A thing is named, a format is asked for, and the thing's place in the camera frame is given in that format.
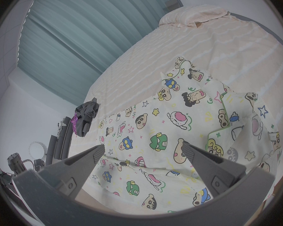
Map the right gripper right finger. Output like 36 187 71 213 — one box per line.
181 142 247 197

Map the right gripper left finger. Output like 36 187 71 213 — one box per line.
38 145 106 196

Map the white printed pyjama top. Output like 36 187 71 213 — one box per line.
88 57 283 215

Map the grey white pile of clothes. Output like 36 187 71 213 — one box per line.
57 120 67 136

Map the bed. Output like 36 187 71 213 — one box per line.
68 0 283 216

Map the black chest of drawers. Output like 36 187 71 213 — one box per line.
46 117 73 161

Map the purple satin garment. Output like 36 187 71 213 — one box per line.
71 116 79 134

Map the black shirt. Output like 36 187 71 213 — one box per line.
75 98 100 137

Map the blue-green curtain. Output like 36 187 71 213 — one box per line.
17 0 170 73

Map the cream pillow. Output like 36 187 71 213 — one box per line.
159 5 228 29

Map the grey bedside table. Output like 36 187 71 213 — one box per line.
165 0 180 11

